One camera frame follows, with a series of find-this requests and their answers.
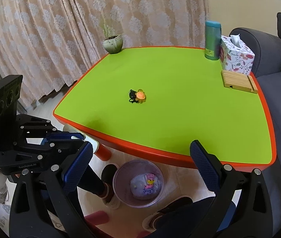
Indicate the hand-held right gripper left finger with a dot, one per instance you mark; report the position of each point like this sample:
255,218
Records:
78,166

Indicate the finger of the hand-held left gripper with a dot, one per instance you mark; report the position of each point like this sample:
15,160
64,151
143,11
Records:
61,136
63,145

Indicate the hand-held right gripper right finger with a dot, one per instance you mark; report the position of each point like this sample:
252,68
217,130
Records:
203,166

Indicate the clear round waste bin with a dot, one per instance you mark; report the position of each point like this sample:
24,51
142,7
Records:
117,187

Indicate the pink pig toy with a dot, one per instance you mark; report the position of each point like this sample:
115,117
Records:
151,178

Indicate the person's left leg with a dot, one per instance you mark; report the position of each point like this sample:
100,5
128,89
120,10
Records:
93,181

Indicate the person's leg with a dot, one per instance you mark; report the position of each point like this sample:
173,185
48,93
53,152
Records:
93,181
192,210

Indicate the person's right leg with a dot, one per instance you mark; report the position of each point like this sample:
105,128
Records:
192,210

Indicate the person's left slipper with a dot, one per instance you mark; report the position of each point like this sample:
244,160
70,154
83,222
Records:
113,202

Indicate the person's slipper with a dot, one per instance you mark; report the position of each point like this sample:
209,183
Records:
113,202
150,222

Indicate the dark red round object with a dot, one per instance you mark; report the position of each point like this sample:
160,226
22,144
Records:
97,218

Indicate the green table with orange rim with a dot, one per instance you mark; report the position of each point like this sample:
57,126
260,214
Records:
167,104

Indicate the person's right slipper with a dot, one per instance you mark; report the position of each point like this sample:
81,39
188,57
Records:
150,222

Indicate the wooden phone stand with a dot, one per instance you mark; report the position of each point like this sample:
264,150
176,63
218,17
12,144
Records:
234,79

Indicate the grey sofa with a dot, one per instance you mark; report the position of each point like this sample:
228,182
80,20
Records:
274,91

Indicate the potted plant in grey pot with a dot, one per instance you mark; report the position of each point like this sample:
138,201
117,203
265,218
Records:
113,44

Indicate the beige floral curtain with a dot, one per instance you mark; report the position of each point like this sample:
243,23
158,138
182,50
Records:
56,29

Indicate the floral tissue box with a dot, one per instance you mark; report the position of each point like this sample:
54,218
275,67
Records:
237,59

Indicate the teal thermos bottle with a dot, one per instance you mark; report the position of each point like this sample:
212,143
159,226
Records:
212,39

